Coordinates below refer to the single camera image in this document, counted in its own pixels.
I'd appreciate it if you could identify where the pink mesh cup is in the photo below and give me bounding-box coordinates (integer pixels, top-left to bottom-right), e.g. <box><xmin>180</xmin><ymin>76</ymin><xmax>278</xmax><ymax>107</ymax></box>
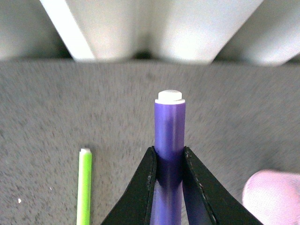
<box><xmin>242</xmin><ymin>170</ymin><xmax>300</xmax><ymax>225</ymax></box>

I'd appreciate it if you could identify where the white pleated curtain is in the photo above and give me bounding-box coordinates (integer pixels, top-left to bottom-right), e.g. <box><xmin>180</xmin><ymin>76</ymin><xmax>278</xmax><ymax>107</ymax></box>
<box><xmin>0</xmin><ymin>0</ymin><xmax>300</xmax><ymax>66</ymax></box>

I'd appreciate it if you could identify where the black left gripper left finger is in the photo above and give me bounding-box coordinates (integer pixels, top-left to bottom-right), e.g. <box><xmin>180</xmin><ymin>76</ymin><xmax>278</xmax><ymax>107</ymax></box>
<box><xmin>102</xmin><ymin>146</ymin><xmax>157</xmax><ymax>225</ymax></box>

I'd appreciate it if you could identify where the green marker pen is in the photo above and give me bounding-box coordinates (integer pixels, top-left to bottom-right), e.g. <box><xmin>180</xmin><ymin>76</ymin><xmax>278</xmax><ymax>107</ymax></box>
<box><xmin>76</xmin><ymin>148</ymin><xmax>92</xmax><ymax>225</ymax></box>

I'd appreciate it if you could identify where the purple marker pen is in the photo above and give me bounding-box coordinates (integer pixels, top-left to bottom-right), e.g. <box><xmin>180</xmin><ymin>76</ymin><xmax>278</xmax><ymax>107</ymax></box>
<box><xmin>150</xmin><ymin>90</ymin><xmax>186</xmax><ymax>225</ymax></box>

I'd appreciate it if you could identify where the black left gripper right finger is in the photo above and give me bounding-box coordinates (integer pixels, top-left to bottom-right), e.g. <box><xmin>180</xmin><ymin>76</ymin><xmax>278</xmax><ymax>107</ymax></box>
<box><xmin>183</xmin><ymin>147</ymin><xmax>260</xmax><ymax>225</ymax></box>

